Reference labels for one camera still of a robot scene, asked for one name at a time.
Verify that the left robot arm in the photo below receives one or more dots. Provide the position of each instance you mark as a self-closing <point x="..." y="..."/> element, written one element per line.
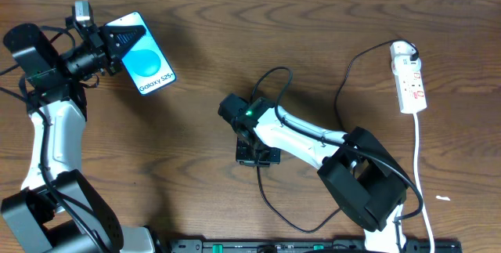
<point x="57" y="209"/>

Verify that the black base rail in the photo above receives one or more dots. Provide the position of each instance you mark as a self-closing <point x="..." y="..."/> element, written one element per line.
<point x="274" y="246"/>

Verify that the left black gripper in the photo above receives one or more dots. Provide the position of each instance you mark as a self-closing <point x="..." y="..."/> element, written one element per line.
<point x="106" y="49"/>

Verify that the small white paper scrap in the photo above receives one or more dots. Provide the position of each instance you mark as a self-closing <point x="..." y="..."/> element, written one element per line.
<point x="442" y="198"/>

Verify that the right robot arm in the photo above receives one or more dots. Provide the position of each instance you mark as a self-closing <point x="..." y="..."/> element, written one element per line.
<point x="366" y="182"/>

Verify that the white power strip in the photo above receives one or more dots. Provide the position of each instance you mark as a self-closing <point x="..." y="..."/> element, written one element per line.
<point x="406" y="67"/>

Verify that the blue Galaxy smartphone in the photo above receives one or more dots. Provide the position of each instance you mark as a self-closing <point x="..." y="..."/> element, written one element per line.
<point x="146" y="64"/>

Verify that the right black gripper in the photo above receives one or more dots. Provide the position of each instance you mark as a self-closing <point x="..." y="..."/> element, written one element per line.
<point x="257" y="157"/>

